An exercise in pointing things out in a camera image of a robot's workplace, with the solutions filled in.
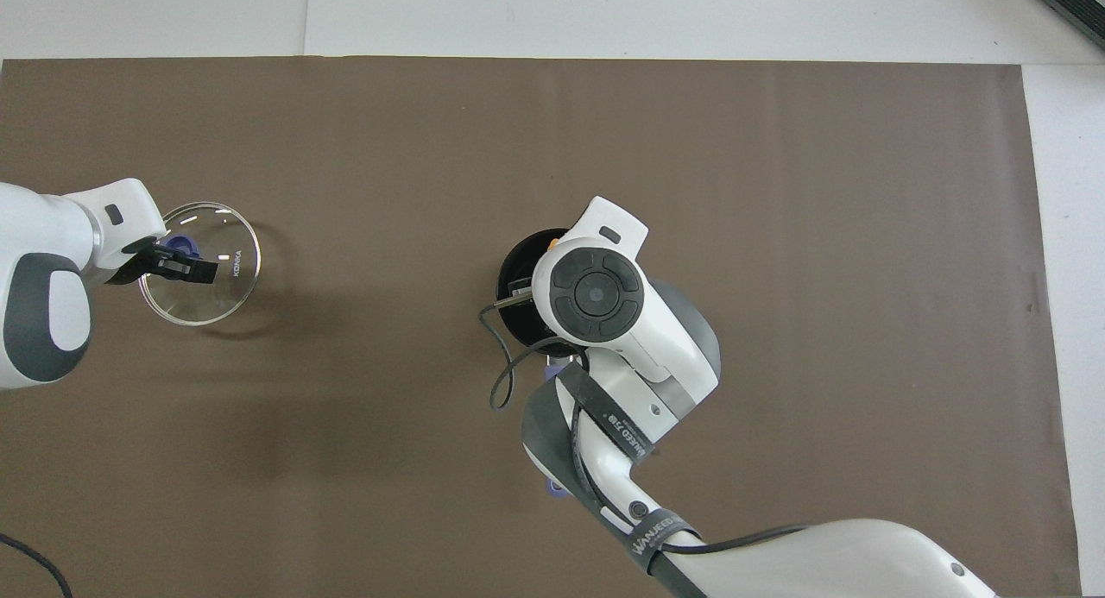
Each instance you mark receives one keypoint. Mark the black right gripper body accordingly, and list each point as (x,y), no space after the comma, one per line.
(520,289)

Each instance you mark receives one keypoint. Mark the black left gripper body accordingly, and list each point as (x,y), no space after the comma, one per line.
(138,257)

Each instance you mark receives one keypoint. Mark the glass pot lid blue knob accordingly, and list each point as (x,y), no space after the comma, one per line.
(216,296)

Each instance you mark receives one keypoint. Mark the yellow corn cob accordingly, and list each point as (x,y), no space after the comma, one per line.
(555,242)

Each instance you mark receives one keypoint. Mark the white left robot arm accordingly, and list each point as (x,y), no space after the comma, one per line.
(52,236)

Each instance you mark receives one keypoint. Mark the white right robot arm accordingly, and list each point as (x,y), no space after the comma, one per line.
(656,339)

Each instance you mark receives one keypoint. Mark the brown table mat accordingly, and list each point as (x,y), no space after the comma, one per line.
(345,451)

